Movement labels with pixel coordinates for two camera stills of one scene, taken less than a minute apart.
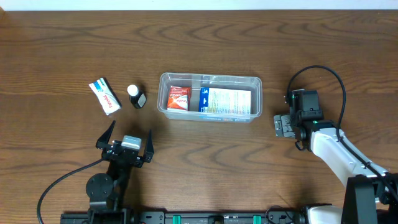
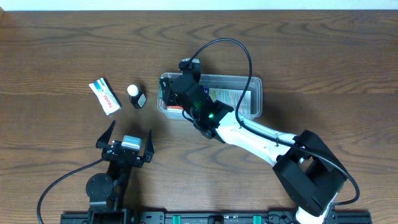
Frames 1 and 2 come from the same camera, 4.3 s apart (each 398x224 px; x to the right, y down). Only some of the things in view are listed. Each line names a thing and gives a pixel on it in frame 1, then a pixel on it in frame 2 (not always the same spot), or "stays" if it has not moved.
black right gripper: [293, 117] to [170, 92]
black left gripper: [123, 152] stays
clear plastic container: [209, 98] stays
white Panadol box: [106, 96] stays
